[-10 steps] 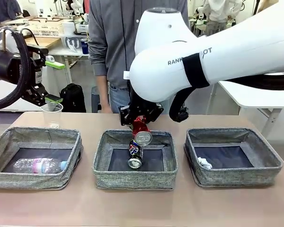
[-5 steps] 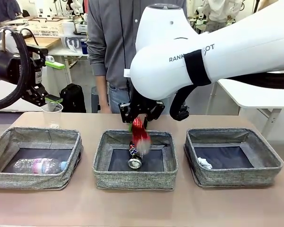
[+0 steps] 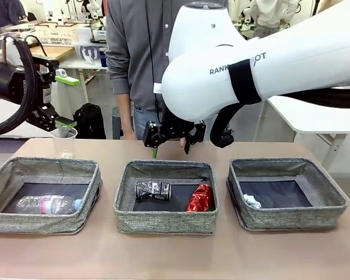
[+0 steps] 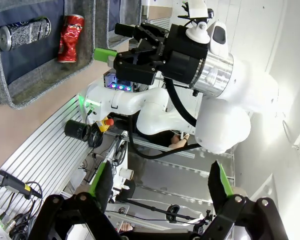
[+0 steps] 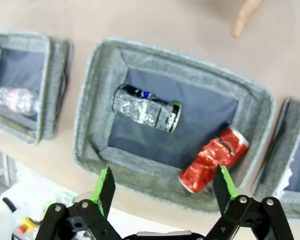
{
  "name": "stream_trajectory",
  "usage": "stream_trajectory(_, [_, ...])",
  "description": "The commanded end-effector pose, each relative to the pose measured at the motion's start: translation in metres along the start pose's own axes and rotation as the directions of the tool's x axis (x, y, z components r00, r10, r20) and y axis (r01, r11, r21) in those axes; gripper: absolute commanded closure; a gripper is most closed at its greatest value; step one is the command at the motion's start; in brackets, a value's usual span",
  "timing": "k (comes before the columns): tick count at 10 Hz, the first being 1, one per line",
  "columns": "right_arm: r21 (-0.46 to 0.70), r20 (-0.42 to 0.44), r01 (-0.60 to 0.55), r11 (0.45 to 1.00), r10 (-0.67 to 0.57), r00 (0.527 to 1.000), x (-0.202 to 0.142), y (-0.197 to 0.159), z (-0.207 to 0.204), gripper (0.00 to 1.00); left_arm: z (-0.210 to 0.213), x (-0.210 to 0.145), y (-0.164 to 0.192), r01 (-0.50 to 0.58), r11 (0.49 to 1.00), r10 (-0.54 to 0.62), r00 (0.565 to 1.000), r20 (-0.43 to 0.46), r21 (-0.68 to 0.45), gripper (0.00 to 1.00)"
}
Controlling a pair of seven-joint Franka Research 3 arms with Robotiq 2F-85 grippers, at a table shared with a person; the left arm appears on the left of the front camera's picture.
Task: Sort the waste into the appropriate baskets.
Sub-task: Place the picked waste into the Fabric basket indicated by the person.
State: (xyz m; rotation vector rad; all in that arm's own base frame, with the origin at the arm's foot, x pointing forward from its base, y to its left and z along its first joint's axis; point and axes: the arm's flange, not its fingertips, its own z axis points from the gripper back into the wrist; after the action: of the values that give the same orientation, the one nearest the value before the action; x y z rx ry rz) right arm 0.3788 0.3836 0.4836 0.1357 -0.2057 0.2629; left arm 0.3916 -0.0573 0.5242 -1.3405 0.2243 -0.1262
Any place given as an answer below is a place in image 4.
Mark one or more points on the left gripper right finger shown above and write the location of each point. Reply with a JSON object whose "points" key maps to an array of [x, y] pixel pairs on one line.
{"points": [[245, 220]]}

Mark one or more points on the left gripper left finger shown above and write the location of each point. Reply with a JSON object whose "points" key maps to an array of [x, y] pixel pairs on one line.
{"points": [[75, 217]]}

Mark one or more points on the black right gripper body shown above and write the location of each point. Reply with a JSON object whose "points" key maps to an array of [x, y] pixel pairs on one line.
{"points": [[182, 57]]}

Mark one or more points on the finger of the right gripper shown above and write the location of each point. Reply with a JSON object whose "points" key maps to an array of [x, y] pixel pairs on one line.
{"points": [[150, 33], [135, 70]]}

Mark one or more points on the crushed red soda can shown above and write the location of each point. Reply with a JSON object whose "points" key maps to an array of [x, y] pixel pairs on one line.
{"points": [[70, 40]]}

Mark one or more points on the crushed dark soda can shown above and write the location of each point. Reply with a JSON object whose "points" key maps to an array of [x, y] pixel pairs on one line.
{"points": [[25, 32]]}

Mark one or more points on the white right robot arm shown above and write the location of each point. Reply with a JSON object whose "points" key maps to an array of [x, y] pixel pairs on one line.
{"points": [[227, 120]]}

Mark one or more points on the computer with glowing fans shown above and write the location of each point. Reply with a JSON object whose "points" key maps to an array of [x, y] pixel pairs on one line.
{"points": [[115, 82]]}

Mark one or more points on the grey fabric basket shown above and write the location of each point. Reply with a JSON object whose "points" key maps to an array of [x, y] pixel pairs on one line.
{"points": [[101, 22], [40, 85]]}

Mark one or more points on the yellow emergency stop button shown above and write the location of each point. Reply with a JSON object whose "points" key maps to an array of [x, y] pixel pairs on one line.
{"points": [[105, 125]]}

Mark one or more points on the small white cup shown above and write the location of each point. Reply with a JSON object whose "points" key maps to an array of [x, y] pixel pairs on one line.
{"points": [[126, 173]]}

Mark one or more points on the black handheld scanner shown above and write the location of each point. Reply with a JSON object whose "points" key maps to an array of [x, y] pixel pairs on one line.
{"points": [[12, 183]]}

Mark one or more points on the aluminium profile base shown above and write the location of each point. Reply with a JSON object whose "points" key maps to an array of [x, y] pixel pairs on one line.
{"points": [[40, 155]]}

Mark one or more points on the black microphone stand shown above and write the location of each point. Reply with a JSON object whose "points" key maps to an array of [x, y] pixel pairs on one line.
{"points": [[172, 213]]}

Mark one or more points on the black cylindrical holder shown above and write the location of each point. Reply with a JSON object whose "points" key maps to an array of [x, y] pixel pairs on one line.
{"points": [[76, 130]]}

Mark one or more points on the person behind robot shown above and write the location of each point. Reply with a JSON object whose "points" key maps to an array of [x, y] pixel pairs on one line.
{"points": [[177, 143]]}

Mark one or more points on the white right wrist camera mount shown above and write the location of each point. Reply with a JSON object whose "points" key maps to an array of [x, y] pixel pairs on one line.
{"points": [[197, 22]]}

